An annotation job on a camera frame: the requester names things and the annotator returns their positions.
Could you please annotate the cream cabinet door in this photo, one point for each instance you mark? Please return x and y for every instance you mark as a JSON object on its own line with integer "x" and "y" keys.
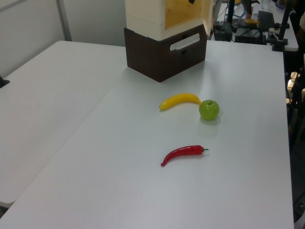
{"x": 207, "y": 14}

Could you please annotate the cream white cabinet body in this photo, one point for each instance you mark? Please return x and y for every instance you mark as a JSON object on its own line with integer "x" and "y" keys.
{"x": 143, "y": 19}

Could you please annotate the thin black tripod pole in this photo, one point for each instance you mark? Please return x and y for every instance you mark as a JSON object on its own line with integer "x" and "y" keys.
{"x": 230, "y": 12}

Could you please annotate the small yellow object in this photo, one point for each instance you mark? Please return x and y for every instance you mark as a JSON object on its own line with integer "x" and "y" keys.
{"x": 252, "y": 22}

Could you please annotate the black electronics box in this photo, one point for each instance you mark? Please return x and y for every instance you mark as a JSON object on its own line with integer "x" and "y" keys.
{"x": 249, "y": 35}

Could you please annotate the dark brown drawer base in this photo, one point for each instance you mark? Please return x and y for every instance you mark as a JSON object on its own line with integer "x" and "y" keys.
{"x": 143, "y": 57}

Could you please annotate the dark grey flat device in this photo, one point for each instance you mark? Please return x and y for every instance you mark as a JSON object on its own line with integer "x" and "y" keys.
{"x": 265, "y": 17}

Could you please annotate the black pole with clamp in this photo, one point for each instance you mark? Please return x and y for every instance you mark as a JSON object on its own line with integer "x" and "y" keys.
{"x": 282, "y": 33}

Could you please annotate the yellow toy banana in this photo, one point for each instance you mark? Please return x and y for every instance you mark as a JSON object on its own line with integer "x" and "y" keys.
{"x": 176, "y": 99}

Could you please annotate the green toy apple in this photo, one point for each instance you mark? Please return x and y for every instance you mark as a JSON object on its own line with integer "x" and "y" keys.
{"x": 209, "y": 111}

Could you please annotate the red toy chili pepper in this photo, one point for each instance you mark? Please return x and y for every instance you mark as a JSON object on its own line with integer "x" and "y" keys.
{"x": 183, "y": 151}

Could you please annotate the grey metal partition post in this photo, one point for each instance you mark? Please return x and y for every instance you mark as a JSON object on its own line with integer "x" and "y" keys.
{"x": 64, "y": 19}

